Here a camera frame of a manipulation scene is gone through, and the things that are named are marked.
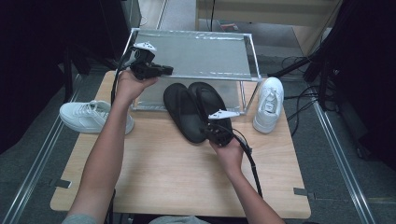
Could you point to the small red object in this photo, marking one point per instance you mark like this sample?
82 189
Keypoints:
229 26

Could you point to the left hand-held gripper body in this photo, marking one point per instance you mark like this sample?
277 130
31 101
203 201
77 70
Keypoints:
143 59

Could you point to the light wooden furniture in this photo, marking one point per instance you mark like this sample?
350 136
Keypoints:
264 12

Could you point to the white sneaker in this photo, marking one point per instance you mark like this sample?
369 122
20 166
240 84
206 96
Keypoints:
84 116
267 105

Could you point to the black slipper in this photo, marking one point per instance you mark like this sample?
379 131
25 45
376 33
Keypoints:
208 99
183 112

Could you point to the black tripod stand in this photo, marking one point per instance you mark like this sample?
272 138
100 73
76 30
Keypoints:
289 67

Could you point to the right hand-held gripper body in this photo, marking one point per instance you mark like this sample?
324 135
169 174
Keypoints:
222 133

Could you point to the metal floor rail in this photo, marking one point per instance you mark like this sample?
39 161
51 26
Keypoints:
31 177
342 168
162 14

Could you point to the person's right hand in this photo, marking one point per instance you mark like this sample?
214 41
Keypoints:
232 158

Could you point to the person's left hand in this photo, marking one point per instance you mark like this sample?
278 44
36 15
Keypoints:
129 88

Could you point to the black curtain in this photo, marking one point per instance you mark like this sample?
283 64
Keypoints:
31 62
370 77

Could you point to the metal frame shoe rack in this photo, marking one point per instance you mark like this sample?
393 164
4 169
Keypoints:
193 56

